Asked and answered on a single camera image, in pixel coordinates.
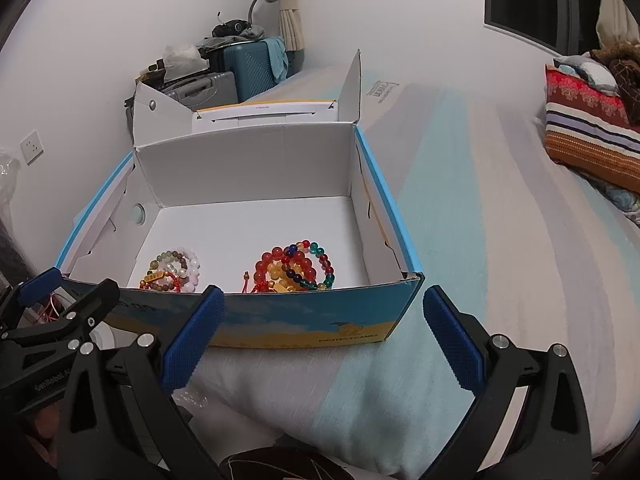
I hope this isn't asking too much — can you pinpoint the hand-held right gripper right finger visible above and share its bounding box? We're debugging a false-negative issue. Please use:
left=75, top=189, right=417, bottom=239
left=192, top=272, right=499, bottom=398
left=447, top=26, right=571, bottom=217
left=420, top=285, right=598, bottom=480

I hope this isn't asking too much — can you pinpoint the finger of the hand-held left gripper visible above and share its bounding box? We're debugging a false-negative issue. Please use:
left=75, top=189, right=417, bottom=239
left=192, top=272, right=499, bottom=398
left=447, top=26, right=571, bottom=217
left=0, top=266, right=63, bottom=328
left=7, top=277, right=121, bottom=358

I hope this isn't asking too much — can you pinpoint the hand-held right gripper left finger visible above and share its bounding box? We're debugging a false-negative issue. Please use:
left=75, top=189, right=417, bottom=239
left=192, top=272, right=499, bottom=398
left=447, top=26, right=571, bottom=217
left=55, top=285, right=225, bottom=480

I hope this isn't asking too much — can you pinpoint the dark green bead bracelet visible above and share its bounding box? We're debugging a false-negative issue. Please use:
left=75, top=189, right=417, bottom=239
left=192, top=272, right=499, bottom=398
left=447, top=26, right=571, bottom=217
left=140, top=250, right=188, bottom=292

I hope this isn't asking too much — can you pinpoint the red cord bracelet gold charm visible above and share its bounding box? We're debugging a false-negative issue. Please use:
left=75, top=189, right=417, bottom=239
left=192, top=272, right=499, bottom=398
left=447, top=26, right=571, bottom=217
left=142, top=270, right=181, bottom=287

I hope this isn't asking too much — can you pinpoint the red cord bracelet gold tube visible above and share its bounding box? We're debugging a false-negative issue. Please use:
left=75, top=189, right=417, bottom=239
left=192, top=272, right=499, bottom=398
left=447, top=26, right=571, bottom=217
left=242, top=271, right=301, bottom=295

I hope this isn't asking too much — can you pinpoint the yellow bead bracelet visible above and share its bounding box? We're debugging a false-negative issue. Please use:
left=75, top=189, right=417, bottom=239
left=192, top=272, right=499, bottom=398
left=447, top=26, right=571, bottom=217
left=269, top=265, right=301, bottom=286

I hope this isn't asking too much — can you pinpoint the multicolour glass bead bracelet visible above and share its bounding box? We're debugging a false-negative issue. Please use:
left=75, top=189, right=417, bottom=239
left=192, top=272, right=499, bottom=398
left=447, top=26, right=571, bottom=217
left=282, top=241, right=336, bottom=292

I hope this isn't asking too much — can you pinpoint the blue and yellow cardboard box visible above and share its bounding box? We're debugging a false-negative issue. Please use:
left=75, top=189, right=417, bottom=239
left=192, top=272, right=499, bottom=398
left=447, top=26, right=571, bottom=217
left=54, top=50, right=426, bottom=348

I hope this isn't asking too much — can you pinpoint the person's left hand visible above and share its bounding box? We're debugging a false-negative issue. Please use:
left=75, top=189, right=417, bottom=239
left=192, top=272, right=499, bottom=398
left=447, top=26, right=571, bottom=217
left=27, top=405, right=68, bottom=441

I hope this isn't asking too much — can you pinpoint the striped bed sheet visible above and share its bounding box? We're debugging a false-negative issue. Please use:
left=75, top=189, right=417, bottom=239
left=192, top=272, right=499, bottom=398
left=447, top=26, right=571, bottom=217
left=175, top=65, right=640, bottom=480

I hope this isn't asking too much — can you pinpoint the brown patterned cloth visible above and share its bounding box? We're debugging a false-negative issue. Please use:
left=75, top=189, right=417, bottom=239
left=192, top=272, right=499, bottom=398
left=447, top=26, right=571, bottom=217
left=215, top=447, right=361, bottom=480

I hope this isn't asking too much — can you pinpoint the floral pillow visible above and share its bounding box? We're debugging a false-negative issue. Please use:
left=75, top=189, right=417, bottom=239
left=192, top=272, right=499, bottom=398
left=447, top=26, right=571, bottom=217
left=580, top=170, right=640, bottom=228

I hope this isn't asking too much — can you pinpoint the grey suitcase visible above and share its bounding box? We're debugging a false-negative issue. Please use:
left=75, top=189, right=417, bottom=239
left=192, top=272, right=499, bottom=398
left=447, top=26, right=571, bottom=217
left=160, top=71, right=238, bottom=111

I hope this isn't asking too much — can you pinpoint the striped red pillow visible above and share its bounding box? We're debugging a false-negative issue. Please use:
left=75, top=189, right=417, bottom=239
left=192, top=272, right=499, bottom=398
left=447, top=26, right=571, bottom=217
left=544, top=57, right=640, bottom=181

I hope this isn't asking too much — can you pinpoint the white plastic bag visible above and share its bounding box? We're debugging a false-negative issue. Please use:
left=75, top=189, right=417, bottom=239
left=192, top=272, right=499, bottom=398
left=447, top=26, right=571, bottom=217
left=162, top=42, right=211, bottom=73

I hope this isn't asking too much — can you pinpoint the teal suitcase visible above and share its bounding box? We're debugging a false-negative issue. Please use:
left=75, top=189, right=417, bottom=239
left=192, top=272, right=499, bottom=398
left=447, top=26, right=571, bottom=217
left=222, top=37, right=291, bottom=103

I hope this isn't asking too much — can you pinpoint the teal cloth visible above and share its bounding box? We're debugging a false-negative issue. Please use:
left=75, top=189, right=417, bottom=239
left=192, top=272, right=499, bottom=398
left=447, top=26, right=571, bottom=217
left=262, top=36, right=291, bottom=81

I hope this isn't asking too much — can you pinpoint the light blue cloth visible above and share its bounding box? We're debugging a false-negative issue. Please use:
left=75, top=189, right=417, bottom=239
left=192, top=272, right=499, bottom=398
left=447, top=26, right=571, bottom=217
left=552, top=55, right=618, bottom=91

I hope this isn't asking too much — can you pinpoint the black bag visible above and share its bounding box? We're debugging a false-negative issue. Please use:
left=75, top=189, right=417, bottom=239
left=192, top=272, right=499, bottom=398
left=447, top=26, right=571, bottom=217
left=200, top=19, right=266, bottom=51

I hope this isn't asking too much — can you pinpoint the dark fuzzy blanket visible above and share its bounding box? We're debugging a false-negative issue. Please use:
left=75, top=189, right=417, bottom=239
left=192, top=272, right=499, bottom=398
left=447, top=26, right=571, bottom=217
left=590, top=42, right=640, bottom=126

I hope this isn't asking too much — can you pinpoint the dark window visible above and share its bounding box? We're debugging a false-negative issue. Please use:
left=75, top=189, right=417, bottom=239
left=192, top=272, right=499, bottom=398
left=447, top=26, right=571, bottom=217
left=482, top=0, right=608, bottom=56

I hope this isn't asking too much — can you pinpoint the cream window curtain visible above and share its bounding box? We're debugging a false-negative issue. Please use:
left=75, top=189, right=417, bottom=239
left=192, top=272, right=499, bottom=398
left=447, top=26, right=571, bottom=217
left=595, top=0, right=640, bottom=56

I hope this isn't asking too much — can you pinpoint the pink bead bracelet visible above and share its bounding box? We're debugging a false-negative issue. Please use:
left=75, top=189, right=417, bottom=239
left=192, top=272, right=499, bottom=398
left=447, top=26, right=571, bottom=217
left=172, top=246, right=203, bottom=295

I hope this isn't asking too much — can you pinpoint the red orange bead bracelet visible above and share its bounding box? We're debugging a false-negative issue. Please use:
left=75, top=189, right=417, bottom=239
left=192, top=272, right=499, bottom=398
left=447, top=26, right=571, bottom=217
left=252, top=246, right=321, bottom=291

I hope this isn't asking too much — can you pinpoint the white wall socket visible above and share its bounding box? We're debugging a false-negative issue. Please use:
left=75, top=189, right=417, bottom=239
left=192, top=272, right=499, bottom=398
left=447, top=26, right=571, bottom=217
left=20, top=131, right=45, bottom=166

